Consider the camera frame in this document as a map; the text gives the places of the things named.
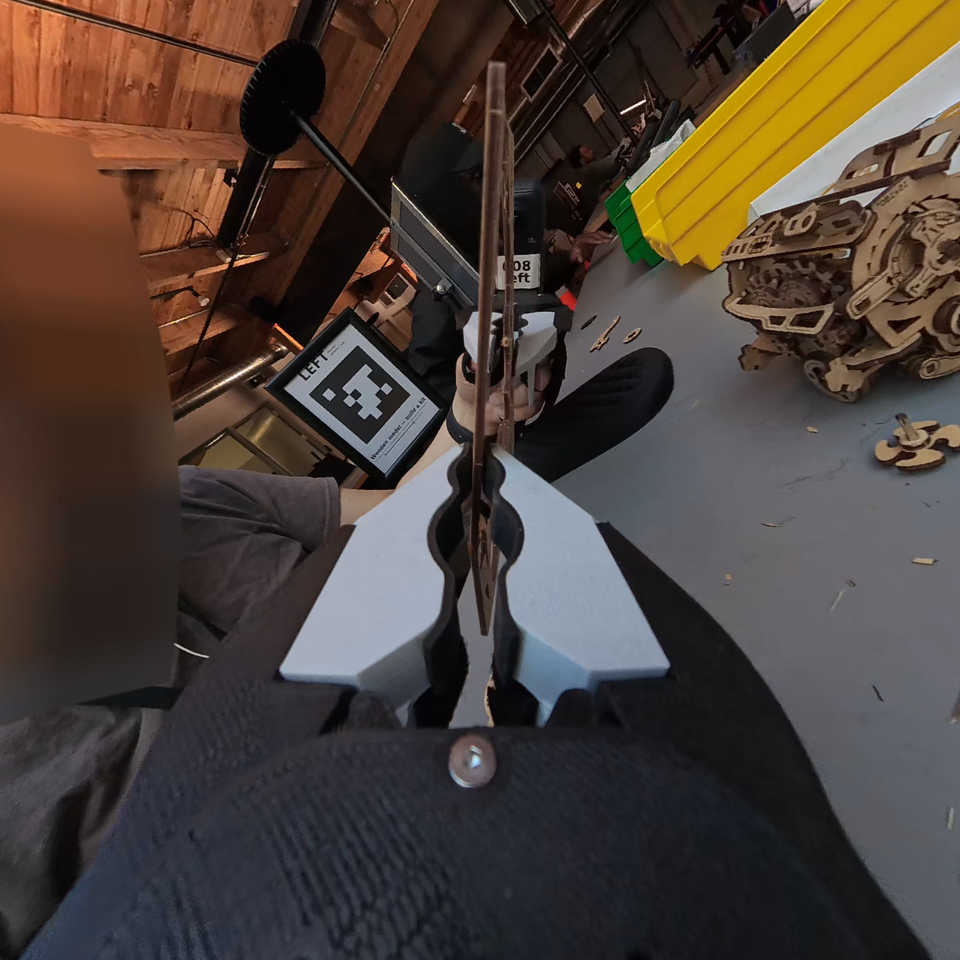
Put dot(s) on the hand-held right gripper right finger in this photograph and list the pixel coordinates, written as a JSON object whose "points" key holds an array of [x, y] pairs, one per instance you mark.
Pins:
{"points": [[592, 600]]}

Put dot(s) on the wooden submarine model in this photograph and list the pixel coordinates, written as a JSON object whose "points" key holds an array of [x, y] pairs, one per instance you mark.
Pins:
{"points": [[862, 285]]}

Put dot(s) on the person's left forearm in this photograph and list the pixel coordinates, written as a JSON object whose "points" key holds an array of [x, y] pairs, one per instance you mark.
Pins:
{"points": [[367, 506]]}

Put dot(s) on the person's left hand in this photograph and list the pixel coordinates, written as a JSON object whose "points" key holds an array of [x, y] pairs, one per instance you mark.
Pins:
{"points": [[491, 411]]}

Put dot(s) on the white cardboard box tray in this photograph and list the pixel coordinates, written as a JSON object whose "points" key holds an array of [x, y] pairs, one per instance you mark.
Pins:
{"points": [[825, 165]]}

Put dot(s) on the grey metal framed panel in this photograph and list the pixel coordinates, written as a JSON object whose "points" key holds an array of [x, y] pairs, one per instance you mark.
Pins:
{"points": [[420, 240]]}

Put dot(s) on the black wristband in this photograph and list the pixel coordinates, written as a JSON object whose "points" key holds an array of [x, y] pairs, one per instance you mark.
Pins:
{"points": [[459, 431]]}

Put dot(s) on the green plastic bin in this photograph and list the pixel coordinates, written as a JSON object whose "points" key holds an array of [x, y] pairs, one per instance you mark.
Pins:
{"points": [[634, 240]]}

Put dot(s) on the black round disc on pole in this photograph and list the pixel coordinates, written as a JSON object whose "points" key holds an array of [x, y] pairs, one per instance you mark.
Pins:
{"points": [[281, 97]]}

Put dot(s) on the silver air duct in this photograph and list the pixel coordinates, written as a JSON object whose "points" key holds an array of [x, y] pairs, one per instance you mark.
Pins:
{"points": [[225, 379]]}

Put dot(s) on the black framed marker sign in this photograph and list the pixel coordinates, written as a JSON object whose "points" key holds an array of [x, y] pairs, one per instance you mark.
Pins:
{"points": [[360, 390]]}

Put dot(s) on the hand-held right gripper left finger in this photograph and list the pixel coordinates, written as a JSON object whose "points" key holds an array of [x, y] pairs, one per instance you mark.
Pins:
{"points": [[360, 600]]}

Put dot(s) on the yellow plastic bin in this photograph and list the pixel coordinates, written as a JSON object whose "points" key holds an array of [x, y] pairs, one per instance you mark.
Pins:
{"points": [[750, 150]]}

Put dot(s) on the small curved wooden part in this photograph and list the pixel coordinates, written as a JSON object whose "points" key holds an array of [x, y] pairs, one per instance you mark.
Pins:
{"points": [[606, 336]]}

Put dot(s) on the laser-cut plywood parts sheet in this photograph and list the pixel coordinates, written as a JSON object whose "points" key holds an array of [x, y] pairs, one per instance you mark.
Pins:
{"points": [[491, 225]]}

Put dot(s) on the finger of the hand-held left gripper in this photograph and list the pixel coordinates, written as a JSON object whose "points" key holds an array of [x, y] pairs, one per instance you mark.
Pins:
{"points": [[472, 334], [538, 337]]}

